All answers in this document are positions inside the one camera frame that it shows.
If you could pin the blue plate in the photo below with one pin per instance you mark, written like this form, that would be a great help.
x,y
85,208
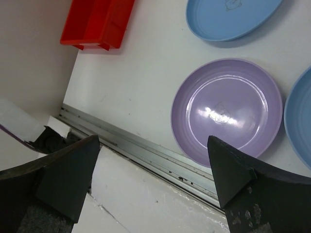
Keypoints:
x,y
297,117
227,20

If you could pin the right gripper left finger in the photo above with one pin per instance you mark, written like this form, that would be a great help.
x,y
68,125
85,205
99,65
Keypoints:
x,y
47,195

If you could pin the purple plate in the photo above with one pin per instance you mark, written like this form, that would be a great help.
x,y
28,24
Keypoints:
x,y
233,99

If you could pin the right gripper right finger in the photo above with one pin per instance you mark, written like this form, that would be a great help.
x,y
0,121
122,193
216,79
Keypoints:
x,y
256,196

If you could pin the white taped cover panel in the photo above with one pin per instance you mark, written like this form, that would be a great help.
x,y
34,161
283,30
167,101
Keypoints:
x,y
124,198

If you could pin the aluminium rail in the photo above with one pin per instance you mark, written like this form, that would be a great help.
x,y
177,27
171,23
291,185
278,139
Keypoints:
x,y
172,167

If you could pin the red plastic bin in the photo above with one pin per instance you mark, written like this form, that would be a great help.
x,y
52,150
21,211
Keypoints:
x,y
93,24

